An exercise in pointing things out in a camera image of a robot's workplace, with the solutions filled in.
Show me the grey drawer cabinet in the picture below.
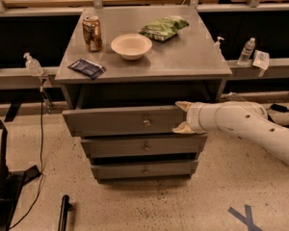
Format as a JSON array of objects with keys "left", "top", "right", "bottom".
[{"left": 55, "top": 5, "right": 233, "bottom": 185}]

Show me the black floor cable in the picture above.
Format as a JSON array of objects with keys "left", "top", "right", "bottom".
[{"left": 9, "top": 86, "right": 46, "bottom": 231}]

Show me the black bar on floor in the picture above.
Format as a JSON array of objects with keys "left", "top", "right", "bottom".
[{"left": 58, "top": 194, "right": 71, "bottom": 231}]

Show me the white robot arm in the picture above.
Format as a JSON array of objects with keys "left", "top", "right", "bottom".
[{"left": 172, "top": 101, "right": 289, "bottom": 165}]

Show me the brown soda can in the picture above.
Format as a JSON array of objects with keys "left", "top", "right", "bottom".
[{"left": 82, "top": 15, "right": 102, "bottom": 52}]

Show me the clear water bottle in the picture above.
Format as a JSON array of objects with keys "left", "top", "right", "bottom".
[{"left": 238, "top": 38, "right": 255, "bottom": 65}]

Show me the dark blue snack packet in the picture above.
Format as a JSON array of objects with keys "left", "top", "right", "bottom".
[{"left": 68, "top": 59, "right": 106, "bottom": 80}]

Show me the left sanitizer pump bottle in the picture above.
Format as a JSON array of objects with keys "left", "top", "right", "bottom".
[{"left": 23, "top": 52, "right": 43, "bottom": 77}]

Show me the small white pump bottle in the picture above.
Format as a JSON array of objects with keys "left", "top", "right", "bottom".
[{"left": 215, "top": 37, "right": 224, "bottom": 52}]

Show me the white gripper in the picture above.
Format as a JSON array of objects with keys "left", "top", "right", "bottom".
[{"left": 172, "top": 101, "right": 220, "bottom": 134}]

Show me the white paper packet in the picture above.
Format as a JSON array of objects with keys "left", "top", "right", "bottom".
[{"left": 252, "top": 50, "right": 270, "bottom": 70}]

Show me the white bowl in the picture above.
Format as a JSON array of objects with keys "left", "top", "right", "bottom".
[{"left": 111, "top": 34, "right": 152, "bottom": 61}]

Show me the grey bottom drawer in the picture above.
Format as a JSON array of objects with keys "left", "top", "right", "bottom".
[{"left": 92, "top": 160, "right": 198, "bottom": 181}]

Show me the grey top drawer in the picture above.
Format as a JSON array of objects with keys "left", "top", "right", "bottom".
[{"left": 63, "top": 106, "right": 185, "bottom": 137}]

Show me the grey middle drawer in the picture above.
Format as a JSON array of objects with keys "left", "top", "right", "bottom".
[{"left": 81, "top": 134, "right": 207, "bottom": 158}]

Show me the black stand base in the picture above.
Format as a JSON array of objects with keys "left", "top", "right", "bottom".
[{"left": 0, "top": 119, "right": 41, "bottom": 231}]

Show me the black power adapter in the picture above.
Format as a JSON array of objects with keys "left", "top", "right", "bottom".
[{"left": 270, "top": 104, "right": 289, "bottom": 113}]

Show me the green chip bag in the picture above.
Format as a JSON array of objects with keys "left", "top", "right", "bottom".
[{"left": 139, "top": 15, "right": 189, "bottom": 41}]

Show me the grey drawer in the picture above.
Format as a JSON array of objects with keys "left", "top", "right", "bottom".
[
  {"left": 81, "top": 134, "right": 207, "bottom": 158},
  {"left": 63, "top": 106, "right": 185, "bottom": 137},
  {"left": 92, "top": 160, "right": 198, "bottom": 181}
]

